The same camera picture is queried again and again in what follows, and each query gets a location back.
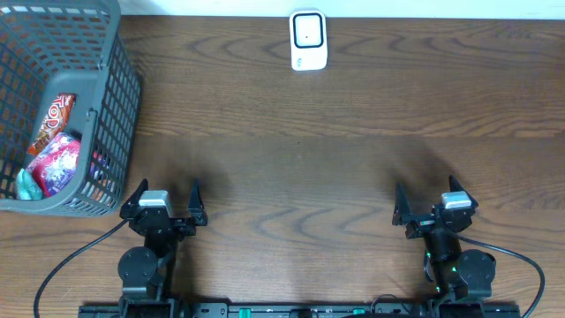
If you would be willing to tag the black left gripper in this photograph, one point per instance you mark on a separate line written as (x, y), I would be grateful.
(163, 223)

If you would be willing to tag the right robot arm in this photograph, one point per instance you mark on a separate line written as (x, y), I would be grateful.
(463, 277)

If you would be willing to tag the grey plastic mesh basket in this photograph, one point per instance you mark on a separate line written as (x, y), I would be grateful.
(53, 47)

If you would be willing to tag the orange Top chocolate bar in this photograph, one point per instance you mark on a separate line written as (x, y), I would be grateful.
(55, 120)

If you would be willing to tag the teal snack wrapper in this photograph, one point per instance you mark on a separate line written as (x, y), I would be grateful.
(26, 188)

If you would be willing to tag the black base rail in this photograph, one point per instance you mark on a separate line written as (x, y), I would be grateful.
(222, 310)

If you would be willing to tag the red purple liners pack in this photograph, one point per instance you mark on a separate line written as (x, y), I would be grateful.
(55, 166)

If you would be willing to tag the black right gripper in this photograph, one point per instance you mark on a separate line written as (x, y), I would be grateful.
(421, 223)

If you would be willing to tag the white barcode scanner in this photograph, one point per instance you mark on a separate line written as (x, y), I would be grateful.
(308, 41)

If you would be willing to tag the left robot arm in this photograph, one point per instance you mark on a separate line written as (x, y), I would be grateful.
(146, 271)

